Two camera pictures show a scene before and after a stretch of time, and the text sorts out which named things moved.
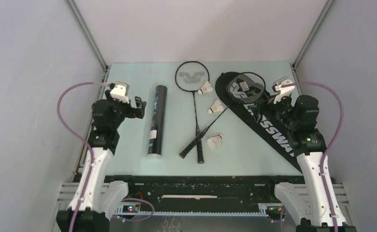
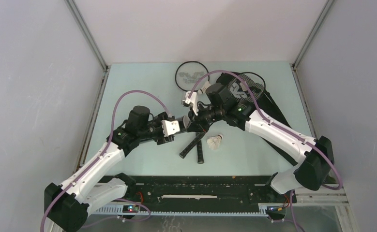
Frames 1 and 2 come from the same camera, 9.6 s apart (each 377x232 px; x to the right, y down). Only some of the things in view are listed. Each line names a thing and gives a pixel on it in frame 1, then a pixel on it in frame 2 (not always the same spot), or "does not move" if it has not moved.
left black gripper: [133, 112] -> [162, 139]
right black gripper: [268, 104] -> [196, 124]
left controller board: [131, 209] does not move
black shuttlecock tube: [156, 134] -> [184, 122]
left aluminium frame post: [87, 32] does not move
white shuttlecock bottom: [214, 142] does not move
